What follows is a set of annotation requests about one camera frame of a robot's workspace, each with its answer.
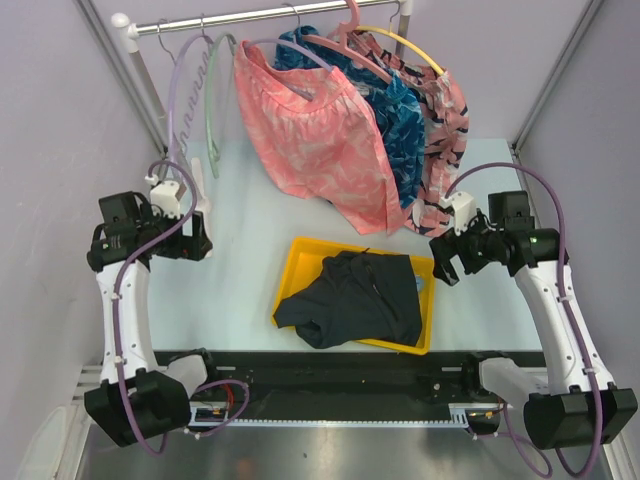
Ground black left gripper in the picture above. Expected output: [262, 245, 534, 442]
[138, 203, 211, 261]

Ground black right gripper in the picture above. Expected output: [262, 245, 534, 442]
[429, 208, 503, 286]

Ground dark navy shorts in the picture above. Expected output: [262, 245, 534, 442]
[274, 250, 422, 349]

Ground green plastic hanger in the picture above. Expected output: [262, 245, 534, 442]
[199, 13, 239, 180]

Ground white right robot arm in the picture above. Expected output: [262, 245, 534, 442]
[430, 191, 638, 450]

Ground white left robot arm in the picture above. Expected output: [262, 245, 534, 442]
[84, 191, 221, 447]

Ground pink navy patterned shorts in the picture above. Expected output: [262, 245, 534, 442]
[348, 30, 469, 237]

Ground pink white patterned shorts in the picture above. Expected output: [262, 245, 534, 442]
[234, 41, 404, 235]

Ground blue patterned shorts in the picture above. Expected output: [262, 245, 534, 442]
[280, 25, 426, 209]

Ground lilac notched hanger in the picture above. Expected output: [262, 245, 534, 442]
[163, 30, 213, 168]

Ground lilac hanger with shorts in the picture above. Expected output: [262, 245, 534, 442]
[243, 3, 337, 101]

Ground pink plastic hanger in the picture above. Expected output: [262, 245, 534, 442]
[303, 0, 392, 84]

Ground yellow plastic hanger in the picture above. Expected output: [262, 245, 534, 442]
[329, 1, 445, 76]

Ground yellow plastic tray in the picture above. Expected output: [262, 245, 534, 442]
[272, 237, 435, 356]

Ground metal clothes rack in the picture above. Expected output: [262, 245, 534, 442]
[110, 0, 415, 260]

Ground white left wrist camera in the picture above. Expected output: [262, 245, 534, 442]
[145, 174, 186, 219]

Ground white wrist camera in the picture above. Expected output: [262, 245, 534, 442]
[145, 174, 186, 219]
[439, 192, 477, 236]

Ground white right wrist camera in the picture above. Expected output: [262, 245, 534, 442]
[439, 192, 477, 236]

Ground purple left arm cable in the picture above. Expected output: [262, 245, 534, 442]
[113, 159, 250, 456]

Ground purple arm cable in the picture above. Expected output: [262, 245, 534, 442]
[113, 159, 250, 456]
[444, 161, 610, 479]

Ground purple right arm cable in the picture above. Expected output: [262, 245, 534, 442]
[444, 161, 610, 479]

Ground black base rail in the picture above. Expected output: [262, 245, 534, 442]
[152, 349, 549, 424]

